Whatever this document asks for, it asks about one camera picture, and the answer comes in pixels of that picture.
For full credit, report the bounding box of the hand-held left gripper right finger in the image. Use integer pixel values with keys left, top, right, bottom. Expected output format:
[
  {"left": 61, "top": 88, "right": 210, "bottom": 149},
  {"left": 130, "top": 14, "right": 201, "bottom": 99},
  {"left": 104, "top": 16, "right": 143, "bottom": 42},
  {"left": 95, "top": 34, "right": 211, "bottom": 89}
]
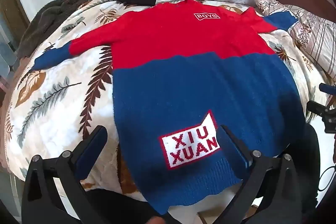
[{"left": 216, "top": 124, "right": 315, "bottom": 224}]

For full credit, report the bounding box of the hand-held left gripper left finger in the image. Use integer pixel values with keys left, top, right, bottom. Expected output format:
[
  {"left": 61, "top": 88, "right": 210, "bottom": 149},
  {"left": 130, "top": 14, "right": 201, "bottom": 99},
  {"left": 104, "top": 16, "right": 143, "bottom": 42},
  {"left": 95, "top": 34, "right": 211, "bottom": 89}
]
[{"left": 21, "top": 125, "right": 109, "bottom": 224}]

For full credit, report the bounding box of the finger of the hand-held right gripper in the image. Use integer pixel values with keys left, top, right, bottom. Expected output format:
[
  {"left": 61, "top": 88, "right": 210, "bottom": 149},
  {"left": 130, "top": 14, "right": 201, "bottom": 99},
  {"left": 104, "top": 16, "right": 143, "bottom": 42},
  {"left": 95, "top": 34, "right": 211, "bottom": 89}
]
[
  {"left": 307, "top": 101, "right": 336, "bottom": 134},
  {"left": 319, "top": 84, "right": 336, "bottom": 95}
]

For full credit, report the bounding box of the red and blue knit sweater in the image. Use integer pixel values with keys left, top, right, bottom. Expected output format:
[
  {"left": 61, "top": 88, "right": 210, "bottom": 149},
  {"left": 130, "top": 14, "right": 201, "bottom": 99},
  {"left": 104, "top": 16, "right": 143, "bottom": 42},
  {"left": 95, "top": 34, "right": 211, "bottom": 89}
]
[{"left": 33, "top": 0, "right": 306, "bottom": 215}]

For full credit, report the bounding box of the leaf print fleece blanket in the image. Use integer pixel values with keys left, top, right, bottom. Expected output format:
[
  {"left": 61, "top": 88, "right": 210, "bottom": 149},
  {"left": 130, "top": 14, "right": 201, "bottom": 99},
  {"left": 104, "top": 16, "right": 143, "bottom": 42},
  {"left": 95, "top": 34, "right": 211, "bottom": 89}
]
[{"left": 5, "top": 0, "right": 331, "bottom": 203}]

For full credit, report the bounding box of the person's dark trouser leg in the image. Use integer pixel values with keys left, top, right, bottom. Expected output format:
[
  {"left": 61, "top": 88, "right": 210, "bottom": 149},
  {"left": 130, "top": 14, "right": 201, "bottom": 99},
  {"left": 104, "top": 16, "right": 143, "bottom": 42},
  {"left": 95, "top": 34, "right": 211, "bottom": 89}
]
[
  {"left": 87, "top": 187, "right": 171, "bottom": 224},
  {"left": 285, "top": 123, "right": 327, "bottom": 216}
]

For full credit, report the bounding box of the striped floral quilt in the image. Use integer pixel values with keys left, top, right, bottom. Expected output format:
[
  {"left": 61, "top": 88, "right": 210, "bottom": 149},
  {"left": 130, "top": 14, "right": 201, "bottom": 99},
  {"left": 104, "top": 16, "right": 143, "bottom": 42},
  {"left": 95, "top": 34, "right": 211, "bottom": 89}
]
[{"left": 252, "top": 0, "right": 336, "bottom": 80}]

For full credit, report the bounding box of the brown fuzzy blanket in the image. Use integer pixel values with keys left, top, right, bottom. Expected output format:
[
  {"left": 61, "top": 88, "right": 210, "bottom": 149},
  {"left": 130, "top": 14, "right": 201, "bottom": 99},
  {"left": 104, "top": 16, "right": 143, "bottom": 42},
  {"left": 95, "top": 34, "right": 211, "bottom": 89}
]
[{"left": 17, "top": 0, "right": 116, "bottom": 60}]

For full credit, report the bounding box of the thin black cable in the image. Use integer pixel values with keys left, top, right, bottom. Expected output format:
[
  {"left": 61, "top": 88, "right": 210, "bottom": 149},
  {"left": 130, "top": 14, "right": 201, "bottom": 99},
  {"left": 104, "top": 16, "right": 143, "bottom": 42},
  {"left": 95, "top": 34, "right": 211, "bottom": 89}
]
[{"left": 319, "top": 158, "right": 336, "bottom": 191}]

